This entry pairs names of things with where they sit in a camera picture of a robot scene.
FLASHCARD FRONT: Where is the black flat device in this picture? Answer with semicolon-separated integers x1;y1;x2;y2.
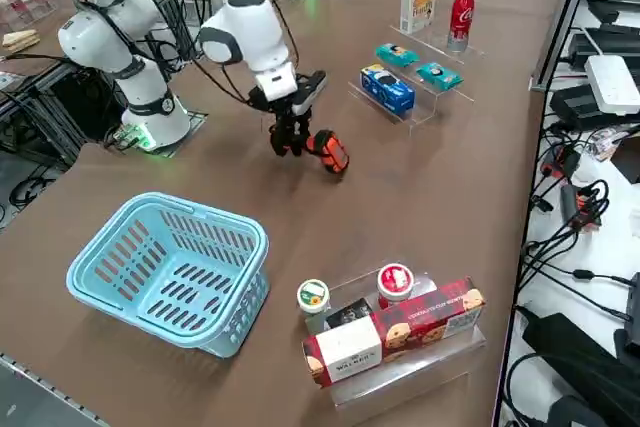
569;29;640;68

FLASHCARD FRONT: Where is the wooden block stack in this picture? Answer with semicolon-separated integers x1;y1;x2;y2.
1;29;41;54

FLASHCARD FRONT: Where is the small black packet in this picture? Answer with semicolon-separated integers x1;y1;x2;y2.
324;297;374;331

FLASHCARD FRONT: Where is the clear acrylic stepped shelf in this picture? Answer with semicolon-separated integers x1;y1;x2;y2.
347;20;487;136
299;266;487;409

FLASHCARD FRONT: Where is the red cup red-white lid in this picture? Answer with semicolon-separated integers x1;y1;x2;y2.
375;262;417;311

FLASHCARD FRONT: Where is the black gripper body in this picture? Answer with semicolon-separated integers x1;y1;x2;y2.
248;87;315;124

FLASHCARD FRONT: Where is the orange black plug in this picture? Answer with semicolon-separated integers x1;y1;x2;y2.
542;145;581;179

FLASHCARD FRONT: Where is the small black adapter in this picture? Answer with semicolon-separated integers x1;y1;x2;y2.
559;184;604;231

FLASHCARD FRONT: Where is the red tartan Walkers box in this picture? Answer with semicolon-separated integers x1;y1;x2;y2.
301;275;487;389

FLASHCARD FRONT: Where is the grey wrist sensor bar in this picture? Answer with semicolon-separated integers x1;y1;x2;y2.
292;70;329;116

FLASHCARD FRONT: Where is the grey aluminium table rail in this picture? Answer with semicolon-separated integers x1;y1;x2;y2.
0;352;109;427

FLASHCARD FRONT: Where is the white cup green lid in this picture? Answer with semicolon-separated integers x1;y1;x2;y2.
295;277;333;334

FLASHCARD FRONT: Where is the metal frame post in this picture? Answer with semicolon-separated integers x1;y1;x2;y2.
529;0;601;93

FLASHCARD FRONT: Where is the blue Oreo cookie box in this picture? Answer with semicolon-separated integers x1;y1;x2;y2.
359;63;417;116

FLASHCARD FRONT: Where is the light blue shopping basket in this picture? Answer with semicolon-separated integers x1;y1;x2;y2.
65;191;271;359

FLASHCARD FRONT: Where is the black controller box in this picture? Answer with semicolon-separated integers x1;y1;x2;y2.
49;69;126;143

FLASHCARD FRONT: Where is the black power adapter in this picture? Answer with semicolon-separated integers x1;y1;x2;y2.
549;82;640;132

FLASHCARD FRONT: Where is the red Coca-Cola bottle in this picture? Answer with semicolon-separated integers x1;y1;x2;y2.
446;0;477;53

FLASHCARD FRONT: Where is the orange black barcode scanner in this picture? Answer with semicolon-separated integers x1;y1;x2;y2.
268;125;351;176

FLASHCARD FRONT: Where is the teal snack packet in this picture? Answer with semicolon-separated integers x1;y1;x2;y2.
415;61;465;94
375;42;419;68

